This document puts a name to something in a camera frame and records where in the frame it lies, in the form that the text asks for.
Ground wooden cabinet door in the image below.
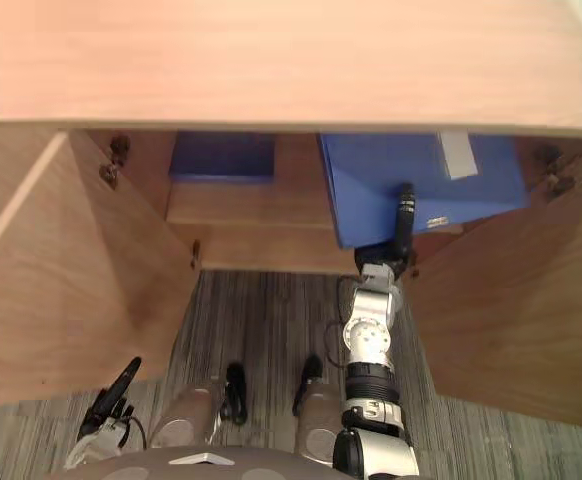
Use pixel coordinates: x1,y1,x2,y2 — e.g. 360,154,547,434
409,139,582,434
0,128,203,407

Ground dark metal door hinge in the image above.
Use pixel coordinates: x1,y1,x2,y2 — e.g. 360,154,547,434
98,133,132,191
531,143,578,200

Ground dark blue folder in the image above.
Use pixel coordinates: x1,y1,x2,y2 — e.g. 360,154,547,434
167,130,278,184

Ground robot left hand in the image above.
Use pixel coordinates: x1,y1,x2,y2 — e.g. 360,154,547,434
63,355,143,470

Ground robot right leg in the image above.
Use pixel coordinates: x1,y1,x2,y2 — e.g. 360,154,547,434
294,379,346,459

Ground robot leg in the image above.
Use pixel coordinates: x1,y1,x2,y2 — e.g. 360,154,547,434
294,379,346,459
149,384,228,450

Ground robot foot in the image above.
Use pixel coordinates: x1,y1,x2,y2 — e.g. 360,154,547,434
218,362,249,427
291,353,324,417

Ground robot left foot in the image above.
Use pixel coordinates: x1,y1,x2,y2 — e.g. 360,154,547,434
218,362,249,427

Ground robot left leg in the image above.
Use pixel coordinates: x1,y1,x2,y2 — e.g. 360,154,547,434
149,384,228,450

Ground blue folder with white label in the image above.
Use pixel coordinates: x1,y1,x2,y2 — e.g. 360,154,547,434
318,131,532,250

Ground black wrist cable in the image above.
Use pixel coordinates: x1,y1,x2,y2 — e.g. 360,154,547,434
118,413,148,450

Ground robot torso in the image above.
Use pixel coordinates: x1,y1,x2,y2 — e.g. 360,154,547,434
44,445,343,480

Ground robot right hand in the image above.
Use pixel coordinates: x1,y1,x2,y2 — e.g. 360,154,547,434
354,181,418,277

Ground light wooden cabinet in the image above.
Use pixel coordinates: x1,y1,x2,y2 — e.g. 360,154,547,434
0,0,582,275

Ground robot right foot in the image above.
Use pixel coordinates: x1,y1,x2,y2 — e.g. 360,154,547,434
291,353,324,417

